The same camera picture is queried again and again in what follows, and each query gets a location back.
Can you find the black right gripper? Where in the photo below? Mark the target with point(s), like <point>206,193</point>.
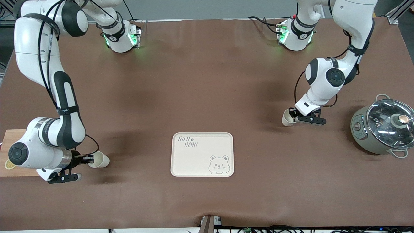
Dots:
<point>76,159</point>

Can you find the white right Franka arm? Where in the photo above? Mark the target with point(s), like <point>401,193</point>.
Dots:
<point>35,64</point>

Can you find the glass pot lid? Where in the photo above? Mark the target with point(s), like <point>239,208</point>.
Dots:
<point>385,123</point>

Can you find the aluminium frame post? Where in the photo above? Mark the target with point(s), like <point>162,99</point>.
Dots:
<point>8,6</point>
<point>396,14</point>

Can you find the bamboo cutting board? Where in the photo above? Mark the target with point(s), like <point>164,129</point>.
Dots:
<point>13,136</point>

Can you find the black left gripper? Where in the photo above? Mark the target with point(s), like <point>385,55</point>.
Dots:
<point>295,113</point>

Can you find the cream bear print tray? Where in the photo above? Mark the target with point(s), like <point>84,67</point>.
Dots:
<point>200,155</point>

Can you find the grey-green electric cooking pot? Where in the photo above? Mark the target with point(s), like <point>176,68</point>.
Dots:
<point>362,136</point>

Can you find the yellow lemon slice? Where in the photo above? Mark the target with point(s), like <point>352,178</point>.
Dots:
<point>9,166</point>

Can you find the white IKEA cup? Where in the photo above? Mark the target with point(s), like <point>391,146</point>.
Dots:
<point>102,160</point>
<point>287,120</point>

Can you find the brown camera stand post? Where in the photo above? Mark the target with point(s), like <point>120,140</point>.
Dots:
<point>207,225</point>

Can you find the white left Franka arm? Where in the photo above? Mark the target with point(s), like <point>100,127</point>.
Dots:
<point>352,26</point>

